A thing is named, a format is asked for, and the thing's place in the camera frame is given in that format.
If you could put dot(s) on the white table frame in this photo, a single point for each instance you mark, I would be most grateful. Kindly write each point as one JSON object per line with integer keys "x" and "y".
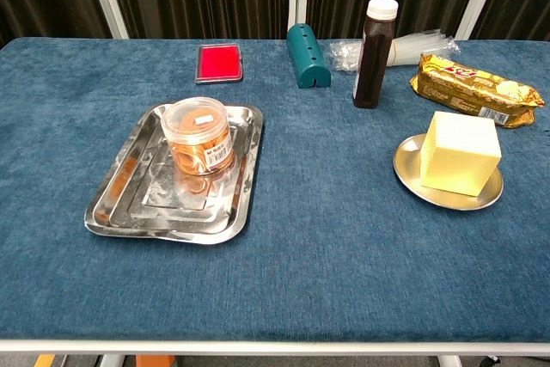
{"x": 275, "y": 347}

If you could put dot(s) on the clear plastic cup stack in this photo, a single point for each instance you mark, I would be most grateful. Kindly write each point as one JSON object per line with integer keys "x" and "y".
{"x": 421, "y": 47}

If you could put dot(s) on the teal half-round holder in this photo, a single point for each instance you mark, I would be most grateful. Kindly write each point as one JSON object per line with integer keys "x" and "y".
{"x": 307, "y": 62}

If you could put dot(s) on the round steel plate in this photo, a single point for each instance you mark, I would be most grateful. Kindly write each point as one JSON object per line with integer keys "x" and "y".
{"x": 408, "y": 165}

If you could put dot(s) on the yellow foam cube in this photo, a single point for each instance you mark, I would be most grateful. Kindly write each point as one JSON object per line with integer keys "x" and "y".
{"x": 460, "y": 156}

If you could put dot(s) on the red ink pad case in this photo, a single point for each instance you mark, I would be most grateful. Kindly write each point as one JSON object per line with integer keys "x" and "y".
{"x": 219, "y": 62}

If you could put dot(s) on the rectangular steel tray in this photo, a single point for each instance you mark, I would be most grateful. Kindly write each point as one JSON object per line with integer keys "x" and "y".
{"x": 129, "y": 212}

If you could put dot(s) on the gold biscuit packet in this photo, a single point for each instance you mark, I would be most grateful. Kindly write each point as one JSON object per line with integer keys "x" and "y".
{"x": 464, "y": 87}

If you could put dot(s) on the orange object under table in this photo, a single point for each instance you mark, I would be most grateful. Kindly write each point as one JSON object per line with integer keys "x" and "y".
{"x": 154, "y": 362}

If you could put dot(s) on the clear jar of rubber bands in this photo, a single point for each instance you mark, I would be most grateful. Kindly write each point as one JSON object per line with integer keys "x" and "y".
{"x": 193, "y": 126}

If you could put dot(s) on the dark bottle with white cap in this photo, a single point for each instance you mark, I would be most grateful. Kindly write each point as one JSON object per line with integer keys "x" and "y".
{"x": 371, "y": 62}

